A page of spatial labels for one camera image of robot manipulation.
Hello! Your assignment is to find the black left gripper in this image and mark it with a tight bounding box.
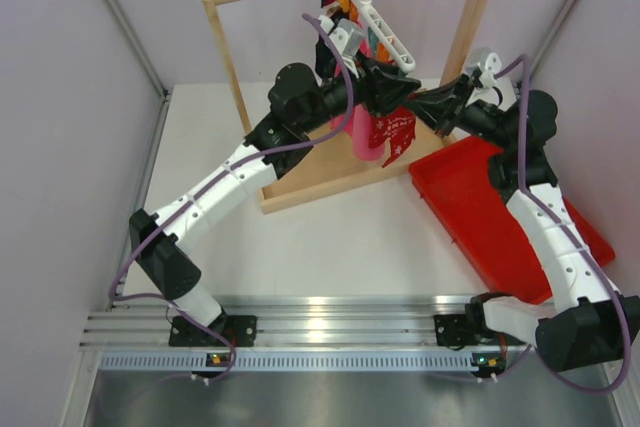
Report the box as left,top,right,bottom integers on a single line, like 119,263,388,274
297,50,419,134

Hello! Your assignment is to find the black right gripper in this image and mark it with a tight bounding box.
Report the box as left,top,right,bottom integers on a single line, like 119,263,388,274
401,75,514,152

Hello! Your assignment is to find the red patterned sock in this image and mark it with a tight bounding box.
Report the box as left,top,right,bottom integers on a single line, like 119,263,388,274
382,106,416,168
369,116,387,149

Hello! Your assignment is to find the pink towel sock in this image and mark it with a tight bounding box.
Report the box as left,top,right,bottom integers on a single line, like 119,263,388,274
343,104,385,162

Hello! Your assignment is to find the white clip hanger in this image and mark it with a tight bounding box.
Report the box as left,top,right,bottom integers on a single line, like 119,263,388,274
350,0,416,74

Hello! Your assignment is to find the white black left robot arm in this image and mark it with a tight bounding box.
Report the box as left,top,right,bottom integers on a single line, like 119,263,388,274
129,57,421,344

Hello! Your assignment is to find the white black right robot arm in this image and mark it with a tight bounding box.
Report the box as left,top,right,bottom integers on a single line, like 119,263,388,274
407,75,639,373

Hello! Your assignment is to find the teal middle clothes peg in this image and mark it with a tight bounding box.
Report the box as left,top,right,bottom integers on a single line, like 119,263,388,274
367,28,379,57

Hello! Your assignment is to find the black christmas sock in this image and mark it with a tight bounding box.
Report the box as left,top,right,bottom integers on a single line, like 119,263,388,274
314,0,347,80

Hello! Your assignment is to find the red plastic tray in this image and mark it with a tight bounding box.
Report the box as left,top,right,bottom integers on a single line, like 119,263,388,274
408,135,616,306

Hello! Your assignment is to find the wooden clothes rack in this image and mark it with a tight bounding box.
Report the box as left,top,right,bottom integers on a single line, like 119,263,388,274
201,0,488,214

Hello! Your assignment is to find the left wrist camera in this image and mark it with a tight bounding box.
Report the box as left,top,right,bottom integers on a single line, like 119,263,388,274
321,16,364,59

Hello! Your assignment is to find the aluminium mounting rail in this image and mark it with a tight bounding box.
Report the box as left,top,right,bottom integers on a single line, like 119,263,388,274
79,294,626,353

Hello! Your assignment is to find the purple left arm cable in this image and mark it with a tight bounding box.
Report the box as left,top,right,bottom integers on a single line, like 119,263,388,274
107,12,357,386

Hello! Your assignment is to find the perforated cable duct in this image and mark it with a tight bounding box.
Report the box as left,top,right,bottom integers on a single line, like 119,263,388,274
100,350,505,373

